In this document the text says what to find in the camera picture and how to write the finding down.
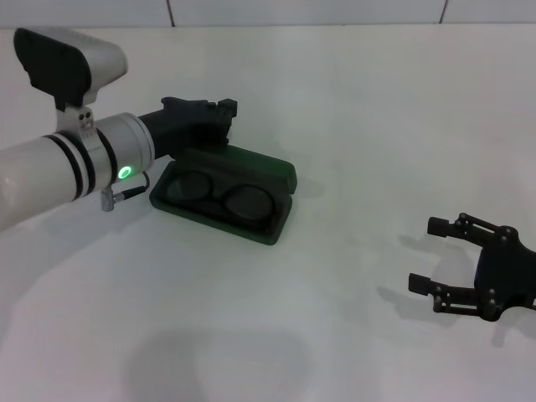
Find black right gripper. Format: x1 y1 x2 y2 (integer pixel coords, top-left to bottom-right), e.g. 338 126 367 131
408 212 536 322

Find black glasses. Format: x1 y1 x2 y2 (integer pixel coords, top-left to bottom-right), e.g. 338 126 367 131
165 173 277 235

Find green glasses case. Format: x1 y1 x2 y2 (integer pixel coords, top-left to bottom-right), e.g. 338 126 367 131
150 146 298 247

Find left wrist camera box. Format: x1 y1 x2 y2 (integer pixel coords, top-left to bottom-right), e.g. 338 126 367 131
13 28 128 115

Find thin black left gripper cable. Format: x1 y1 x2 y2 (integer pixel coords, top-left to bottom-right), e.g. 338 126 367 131
111 169 152 196

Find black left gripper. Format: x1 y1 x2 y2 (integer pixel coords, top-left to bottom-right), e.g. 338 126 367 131
137 96 240 160

